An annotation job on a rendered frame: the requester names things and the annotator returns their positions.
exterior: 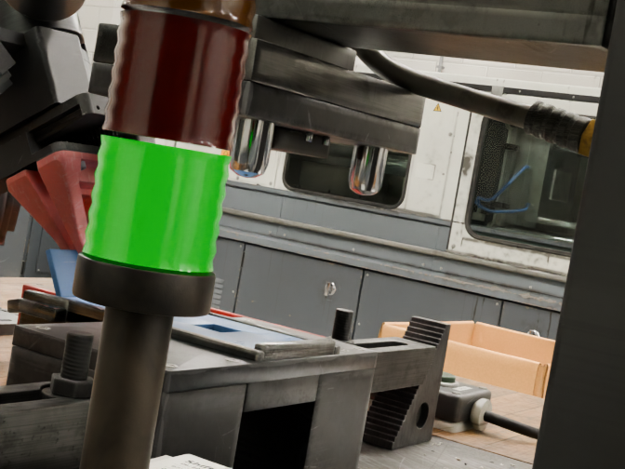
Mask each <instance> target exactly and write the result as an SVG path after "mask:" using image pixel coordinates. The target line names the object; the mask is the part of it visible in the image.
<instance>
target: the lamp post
mask: <svg viewBox="0 0 625 469"><path fill-rule="evenodd" d="M215 280H216V275H215V274H214V273H213V272H209V273H194V272H182V271H173V270H165V269H158V268H152V267H145V266H139V265H134V264H129V263H123V262H119V261H111V260H107V259H103V258H99V257H96V256H92V255H89V254H87V253H85V252H79V254H78V256H77V261H76V266H75V272H74V279H73V289H72V292H73V295H74V296H75V297H77V298H79V299H81V300H84V301H86V302H92V303H95V304H98V305H102V306H105V311H104V317H103V322H102V328H101V334H100V345H99V350H98V357H97V363H96V368H95V374H94V380H93V386H92V392H91V397H90V403H89V410H88V415H87V421H86V431H85V438H84V444H83V449H82V455H81V462H80V467H79V469H149V467H150V461H151V456H152V450H153V439H154V433H155V427H156V422H157V416H158V410H159V405H160V399H161V394H162V388H163V382H164V376H165V370H166V360H167V354H168V348H169V343H170V337H171V331H172V326H173V319H174V316H175V317H199V316H205V315H208V314H209V312H210V308H211V303H212V297H213V291H214V286H215Z"/></svg>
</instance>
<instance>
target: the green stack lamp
mask: <svg viewBox="0 0 625 469"><path fill-rule="evenodd" d="M100 140H101V146H100V149H99V151H98V166H97V168H96V170H95V173H94V175H95V185H94V187H93V189H92V192H91V198H92V204H91V206H90V209H89V211H88V220H89V223H88V225H87V228H86V230H85V233H86V242H85V245H84V247H83V249H82V251H83V252H85V253H87V254H89V255H92V256H96V257H99V258H103V259H107V260H111V261H119V262H123V263H129V264H134V265H139V266H145V267H152V268H158V269H165V270H173V271H182V272H194V273H209V272H213V259H214V257H215V254H216V252H217V249H216V240H217V238H218V236H219V221H220V218H221V216H222V202H223V200H224V198H225V195H226V191H225V184H226V181H227V180H228V178H229V168H228V166H229V164H230V161H231V159H232V157H231V156H227V155H221V154H211V153H206V152H200V151H195V150H189V149H183V148H179V147H173V146H167V145H162V144H156V143H150V142H145V141H134V140H129V139H124V138H118V137H113V136H106V135H100Z"/></svg>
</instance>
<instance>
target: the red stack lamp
mask: <svg viewBox="0 0 625 469"><path fill-rule="evenodd" d="M120 18H121V22H120V25H119V27H118V29H117V41H118V42H117V44H116V46H115V49H114V51H113V53H114V63H113V67H112V69H111V77H112V81H111V84H110V85H109V87H108V102H107V104H106V107H105V109H104V112H105V121H104V123H103V126H102V128H101V129H106V130H110V131H115V132H121V133H126V134H131V135H137V136H142V137H147V138H153V139H158V140H164V141H174V142H179V143H185V144H191V145H196V146H202V147H207V148H213V149H220V150H225V151H232V152H233V138H234V136H235V133H236V126H235V122H236V119H237V117H238V115H239V101H240V99H241V97H242V95H243V91H242V83H243V81H244V78H245V76H246V67H245V64H246V61H247V58H248V56H249V55H248V44H249V42H250V40H251V38H252V35H251V34H250V33H247V32H244V31H242V30H239V29H236V28H233V27H230V26H226V25H223V24H219V23H216V22H211V21H207V20H199V19H195V18H189V17H184V16H179V15H173V14H167V13H161V12H153V11H145V10H121V11H120Z"/></svg>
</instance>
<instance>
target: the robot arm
mask: <svg viewBox="0 0 625 469"><path fill-rule="evenodd" d="M85 1H86V0H0V246H3V245H4V244H5V239H6V235H7V231H10V232H14V230H15V226H16V222H17V218H18V216H19V212H20V205H22V206H23V207H24V208H25V209H26V210H27V211H28V212H29V213H30V214H31V215H32V216H33V218H34V219H35V220H36V221H37V222H38V223H39V224H40V225H41V226H42V227H43V228H44V229H45V230H46V231H47V233H48V234H49V235H50V236H51V237H52V238H53V239H54V240H55V242H56V243H57V244H58V246H59V247H60V249H72V250H76V251H77V252H78V254H79V252H83V251H82V249H83V247H84V245H85V242H86V233H85V230H86V228H87V225H88V223H89V220H88V211H89V209H90V206H91V204H92V198H91V192H92V189H93V187H94V185H95V175H94V173H95V170H96V168H97V166H98V151H99V149H100V146H101V140H100V135H106V136H113V137H118V138H124V139H129V140H134V141H145V142H150V143H156V142H155V139H153V138H147V137H142V136H137V135H131V134H126V133H121V132H115V131H110V130H106V129H101V128H102V126H103V123H104V121H105V112H104V109H105V107H106V104H107V102H108V97H104V96H101V95H96V94H92V93H89V92H88V87H89V80H90V75H91V69H92V67H91V63H90V59H89V56H88V53H87V49H86V44H85V38H84V35H83V32H82V28H81V24H80V20H79V17H78V13H77V11H78V10H79V9H80V8H81V7H82V5H83V4H84V3H85ZM18 315H19V313H9V312H8V311H7V309H4V308H2V307H0V336H3V335H13V333H14V327H15V325H17V322H18Z"/></svg>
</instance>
